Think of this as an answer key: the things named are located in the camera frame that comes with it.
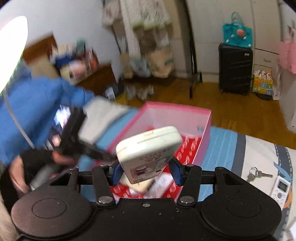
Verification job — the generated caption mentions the pink cardboard box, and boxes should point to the pink cardboard box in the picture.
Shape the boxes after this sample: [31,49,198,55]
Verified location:
[99,101,211,200]

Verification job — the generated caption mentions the cream air conditioner remote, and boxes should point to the cream air conditioner remote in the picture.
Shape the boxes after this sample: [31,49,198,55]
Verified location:
[115,126,183,194]

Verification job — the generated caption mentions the silver keys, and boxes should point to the silver keys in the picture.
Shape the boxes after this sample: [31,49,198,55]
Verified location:
[246,167,273,183]

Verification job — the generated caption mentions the white remote with purple button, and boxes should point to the white remote with purple button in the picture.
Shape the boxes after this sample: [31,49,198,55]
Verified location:
[127,172,173,199]

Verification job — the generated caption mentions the blue sleeve forearm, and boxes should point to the blue sleeve forearm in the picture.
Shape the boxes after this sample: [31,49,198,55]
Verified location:
[1,66,94,166]

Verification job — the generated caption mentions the person's left hand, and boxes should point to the person's left hand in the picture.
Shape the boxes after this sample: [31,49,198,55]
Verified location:
[9,151,78,193]

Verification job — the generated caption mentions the red eyeglass-print paper liner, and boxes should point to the red eyeglass-print paper liner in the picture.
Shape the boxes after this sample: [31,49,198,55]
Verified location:
[110,126,202,199]

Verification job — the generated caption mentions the dark wooden dresser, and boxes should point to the dark wooden dresser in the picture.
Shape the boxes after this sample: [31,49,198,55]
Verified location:
[23,33,117,95]

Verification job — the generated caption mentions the pair of grey sneakers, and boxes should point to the pair of grey sneakers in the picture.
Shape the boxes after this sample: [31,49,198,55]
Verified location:
[125,85,154,100]

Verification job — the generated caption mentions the striped blue white bedsheet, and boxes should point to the striped blue white bedsheet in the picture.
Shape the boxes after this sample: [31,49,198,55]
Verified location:
[80,96,295,240]

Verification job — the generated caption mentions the small white remote on bed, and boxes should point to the small white remote on bed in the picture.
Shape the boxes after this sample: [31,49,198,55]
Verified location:
[270,176,290,209]

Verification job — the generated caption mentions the white printed plastic bag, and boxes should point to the white printed plastic bag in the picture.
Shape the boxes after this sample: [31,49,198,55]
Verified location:
[130,58,151,78]

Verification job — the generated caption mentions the large brown paper bag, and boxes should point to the large brown paper bag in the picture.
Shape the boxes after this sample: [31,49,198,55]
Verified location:
[145,47,174,78]

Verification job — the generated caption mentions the colourful printed gift bag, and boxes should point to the colourful printed gift bag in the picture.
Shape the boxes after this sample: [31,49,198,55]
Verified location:
[252,70,273,95]

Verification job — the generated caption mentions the black suitcase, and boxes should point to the black suitcase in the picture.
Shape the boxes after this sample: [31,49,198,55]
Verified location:
[218,43,253,95]

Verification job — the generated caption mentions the teal tote bag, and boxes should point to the teal tote bag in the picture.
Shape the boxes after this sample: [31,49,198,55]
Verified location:
[222,11,253,48]

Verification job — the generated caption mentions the pink hanging bag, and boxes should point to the pink hanging bag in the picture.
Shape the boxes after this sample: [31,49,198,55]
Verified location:
[280,42,296,74]

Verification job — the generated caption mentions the black metal rack frame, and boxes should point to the black metal rack frame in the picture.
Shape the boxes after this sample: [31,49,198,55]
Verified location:
[183,1,203,99]

